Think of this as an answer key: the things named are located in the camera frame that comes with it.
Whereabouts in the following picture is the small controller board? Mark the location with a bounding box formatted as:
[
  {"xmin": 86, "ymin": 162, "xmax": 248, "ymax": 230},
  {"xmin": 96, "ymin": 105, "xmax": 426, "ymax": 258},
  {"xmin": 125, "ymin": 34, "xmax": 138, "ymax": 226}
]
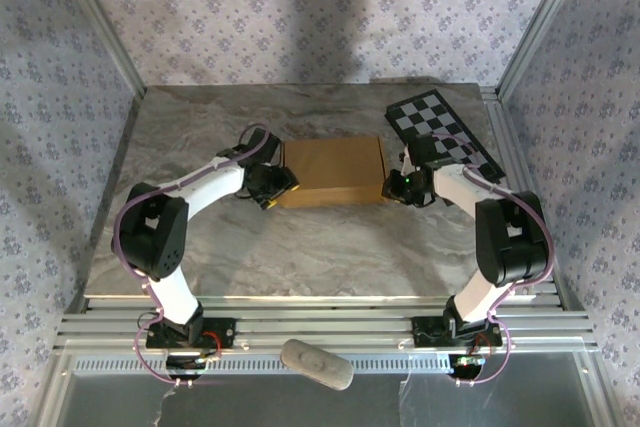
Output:
[
  {"xmin": 164, "ymin": 352, "xmax": 221, "ymax": 382},
  {"xmin": 447, "ymin": 352, "xmax": 487, "ymax": 381}
]

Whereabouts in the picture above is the black and grey checkerboard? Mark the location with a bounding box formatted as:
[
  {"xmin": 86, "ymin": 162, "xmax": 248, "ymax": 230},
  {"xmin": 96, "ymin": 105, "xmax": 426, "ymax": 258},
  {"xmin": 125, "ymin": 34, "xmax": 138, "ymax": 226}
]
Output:
[{"xmin": 384, "ymin": 89, "xmax": 507, "ymax": 183}]

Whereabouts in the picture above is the aluminium side rail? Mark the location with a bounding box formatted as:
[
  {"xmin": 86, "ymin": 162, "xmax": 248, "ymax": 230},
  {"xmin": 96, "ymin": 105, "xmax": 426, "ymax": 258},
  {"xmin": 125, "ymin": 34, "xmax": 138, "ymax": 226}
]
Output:
[{"xmin": 482, "ymin": 86, "xmax": 586, "ymax": 313}]

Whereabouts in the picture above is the marble pattern table mat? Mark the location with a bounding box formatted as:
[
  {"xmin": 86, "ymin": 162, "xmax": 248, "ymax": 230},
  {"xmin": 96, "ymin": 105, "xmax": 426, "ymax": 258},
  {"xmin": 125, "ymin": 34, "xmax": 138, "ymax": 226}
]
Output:
[{"xmin": 84, "ymin": 81, "xmax": 539, "ymax": 298}]

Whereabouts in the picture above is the grey slotted cable duct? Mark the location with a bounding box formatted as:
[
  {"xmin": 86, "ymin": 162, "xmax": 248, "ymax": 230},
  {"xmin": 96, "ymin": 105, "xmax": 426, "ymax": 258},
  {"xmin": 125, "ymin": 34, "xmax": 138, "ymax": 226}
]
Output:
[{"xmin": 72, "ymin": 352, "xmax": 454, "ymax": 373}]

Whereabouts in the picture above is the brown cardboard folding box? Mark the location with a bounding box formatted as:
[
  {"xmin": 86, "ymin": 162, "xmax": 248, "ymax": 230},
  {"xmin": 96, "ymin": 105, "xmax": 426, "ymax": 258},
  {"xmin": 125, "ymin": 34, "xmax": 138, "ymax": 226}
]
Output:
[{"xmin": 277, "ymin": 135, "xmax": 391, "ymax": 210}]

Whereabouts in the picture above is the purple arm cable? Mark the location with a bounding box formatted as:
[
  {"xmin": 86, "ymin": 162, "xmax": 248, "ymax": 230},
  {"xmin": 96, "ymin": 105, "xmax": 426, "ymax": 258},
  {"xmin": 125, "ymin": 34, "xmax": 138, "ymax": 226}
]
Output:
[
  {"xmin": 112, "ymin": 122, "xmax": 274, "ymax": 388},
  {"xmin": 432, "ymin": 134, "xmax": 556, "ymax": 388}
]

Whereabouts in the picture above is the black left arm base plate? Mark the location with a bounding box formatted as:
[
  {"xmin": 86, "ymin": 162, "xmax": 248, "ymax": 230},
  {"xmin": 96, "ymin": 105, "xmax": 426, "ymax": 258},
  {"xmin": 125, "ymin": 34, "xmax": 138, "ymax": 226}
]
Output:
[{"xmin": 145, "ymin": 317, "xmax": 237, "ymax": 349}]

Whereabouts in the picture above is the grey oval pad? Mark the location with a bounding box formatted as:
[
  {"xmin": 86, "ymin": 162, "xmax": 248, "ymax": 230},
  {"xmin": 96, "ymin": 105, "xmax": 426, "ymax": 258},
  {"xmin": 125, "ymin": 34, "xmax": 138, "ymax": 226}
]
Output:
[{"xmin": 279, "ymin": 338, "xmax": 355, "ymax": 391}]

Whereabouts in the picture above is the grey metal sheet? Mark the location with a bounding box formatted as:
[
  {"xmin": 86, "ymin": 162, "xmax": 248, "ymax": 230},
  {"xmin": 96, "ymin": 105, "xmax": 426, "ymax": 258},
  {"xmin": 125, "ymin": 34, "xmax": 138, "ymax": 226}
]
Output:
[{"xmin": 39, "ymin": 352, "xmax": 616, "ymax": 427}]

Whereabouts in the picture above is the floral fabric backdrop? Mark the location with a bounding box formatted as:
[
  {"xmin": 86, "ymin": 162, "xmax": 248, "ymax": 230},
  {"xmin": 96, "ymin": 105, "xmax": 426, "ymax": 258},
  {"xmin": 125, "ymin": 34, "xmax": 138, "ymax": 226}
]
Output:
[{"xmin": 0, "ymin": 0, "xmax": 640, "ymax": 427}]

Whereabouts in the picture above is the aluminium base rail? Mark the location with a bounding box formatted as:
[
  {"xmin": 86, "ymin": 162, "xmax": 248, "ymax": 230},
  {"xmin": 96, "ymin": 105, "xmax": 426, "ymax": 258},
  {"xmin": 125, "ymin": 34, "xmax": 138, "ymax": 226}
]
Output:
[{"xmin": 54, "ymin": 294, "xmax": 599, "ymax": 354}]

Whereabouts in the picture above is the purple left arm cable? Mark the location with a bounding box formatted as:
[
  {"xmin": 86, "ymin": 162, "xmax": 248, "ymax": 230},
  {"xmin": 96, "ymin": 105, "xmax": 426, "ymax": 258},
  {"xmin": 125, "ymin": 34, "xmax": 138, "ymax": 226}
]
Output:
[{"xmin": 112, "ymin": 122, "xmax": 274, "ymax": 388}]

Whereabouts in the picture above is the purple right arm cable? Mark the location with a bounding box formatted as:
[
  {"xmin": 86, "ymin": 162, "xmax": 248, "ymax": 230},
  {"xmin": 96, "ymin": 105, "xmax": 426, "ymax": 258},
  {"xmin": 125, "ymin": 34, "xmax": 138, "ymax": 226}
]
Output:
[{"xmin": 432, "ymin": 134, "xmax": 556, "ymax": 388}]

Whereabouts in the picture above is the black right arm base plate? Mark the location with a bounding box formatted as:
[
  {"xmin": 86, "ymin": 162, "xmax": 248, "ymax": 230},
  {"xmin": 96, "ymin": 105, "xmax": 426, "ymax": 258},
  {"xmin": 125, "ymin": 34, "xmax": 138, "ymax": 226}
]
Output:
[{"xmin": 410, "ymin": 315, "xmax": 503, "ymax": 348}]

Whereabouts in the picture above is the aluminium frame post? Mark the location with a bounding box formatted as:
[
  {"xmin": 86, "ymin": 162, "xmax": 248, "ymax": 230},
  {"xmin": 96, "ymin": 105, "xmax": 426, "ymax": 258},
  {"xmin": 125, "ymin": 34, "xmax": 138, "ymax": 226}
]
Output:
[
  {"xmin": 49, "ymin": 0, "xmax": 149, "ymax": 101},
  {"xmin": 494, "ymin": 0, "xmax": 594, "ymax": 98}
]

